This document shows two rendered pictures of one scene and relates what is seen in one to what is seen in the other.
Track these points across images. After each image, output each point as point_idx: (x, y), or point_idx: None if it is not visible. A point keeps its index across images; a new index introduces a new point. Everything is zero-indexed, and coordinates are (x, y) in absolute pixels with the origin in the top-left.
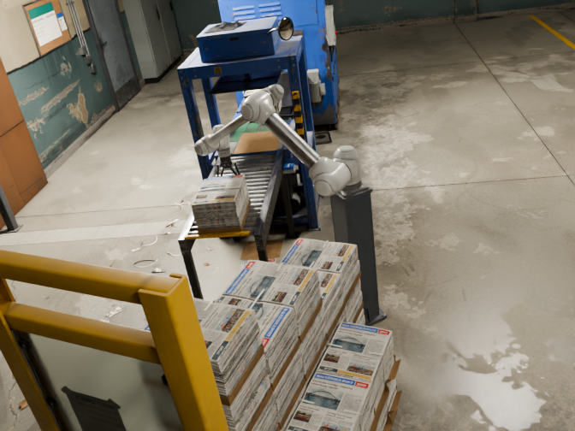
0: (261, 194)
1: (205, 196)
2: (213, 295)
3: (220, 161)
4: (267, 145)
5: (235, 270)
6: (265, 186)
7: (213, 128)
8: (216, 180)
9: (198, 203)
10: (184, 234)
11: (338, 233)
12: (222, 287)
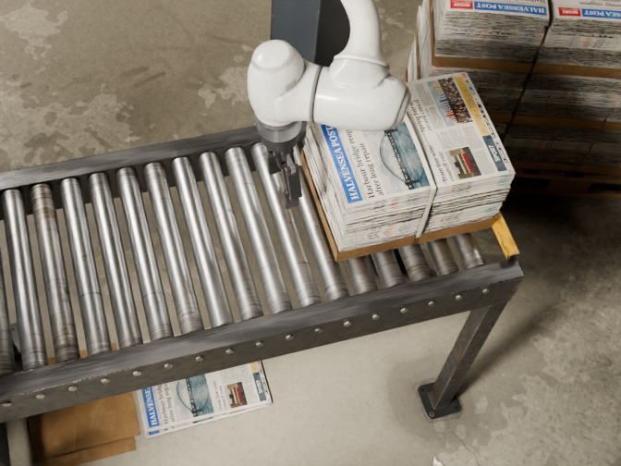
0: (236, 155)
1: (458, 153)
2: (309, 450)
3: (292, 147)
4: None
5: (190, 438)
6: (185, 160)
7: (292, 68)
8: (353, 165)
9: (500, 154)
10: (494, 270)
11: (332, 2)
12: (272, 440)
